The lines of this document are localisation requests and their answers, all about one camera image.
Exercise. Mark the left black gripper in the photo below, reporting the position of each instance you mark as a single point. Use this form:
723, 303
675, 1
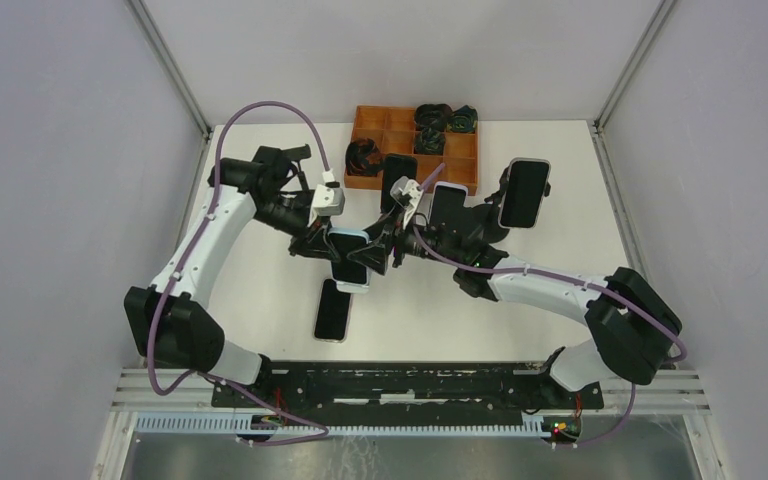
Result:
314, 242

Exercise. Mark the blue toothed cable duct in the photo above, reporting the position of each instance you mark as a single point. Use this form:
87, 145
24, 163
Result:
245, 424

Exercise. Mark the phone with pale case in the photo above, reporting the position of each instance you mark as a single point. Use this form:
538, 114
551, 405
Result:
527, 184

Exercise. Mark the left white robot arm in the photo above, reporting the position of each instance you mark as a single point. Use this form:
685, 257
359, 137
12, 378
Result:
169, 319

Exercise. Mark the orange compartment tray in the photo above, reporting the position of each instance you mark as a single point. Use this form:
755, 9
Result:
432, 133

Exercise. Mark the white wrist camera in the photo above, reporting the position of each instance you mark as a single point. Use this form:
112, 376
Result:
407, 194
328, 198

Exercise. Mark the black phone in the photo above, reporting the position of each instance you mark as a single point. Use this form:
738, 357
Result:
395, 166

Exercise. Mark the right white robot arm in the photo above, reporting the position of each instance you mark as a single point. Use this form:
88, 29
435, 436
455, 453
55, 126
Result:
633, 332

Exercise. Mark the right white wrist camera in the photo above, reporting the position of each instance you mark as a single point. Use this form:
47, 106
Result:
407, 194

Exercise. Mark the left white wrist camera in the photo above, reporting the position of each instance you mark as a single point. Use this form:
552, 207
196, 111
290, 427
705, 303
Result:
328, 198

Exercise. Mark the phone with blue case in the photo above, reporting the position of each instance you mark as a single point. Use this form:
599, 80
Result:
349, 276

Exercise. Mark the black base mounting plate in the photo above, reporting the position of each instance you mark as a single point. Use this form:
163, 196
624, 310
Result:
384, 394

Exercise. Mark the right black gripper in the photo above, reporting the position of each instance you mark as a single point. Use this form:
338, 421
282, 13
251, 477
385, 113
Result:
386, 233

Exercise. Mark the black phone stand right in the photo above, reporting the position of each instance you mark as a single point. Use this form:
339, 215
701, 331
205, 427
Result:
487, 227

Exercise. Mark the phone with white case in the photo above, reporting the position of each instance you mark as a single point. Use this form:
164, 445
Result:
447, 205

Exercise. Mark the phone with clear case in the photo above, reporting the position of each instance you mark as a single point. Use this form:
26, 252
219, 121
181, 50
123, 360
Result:
332, 316

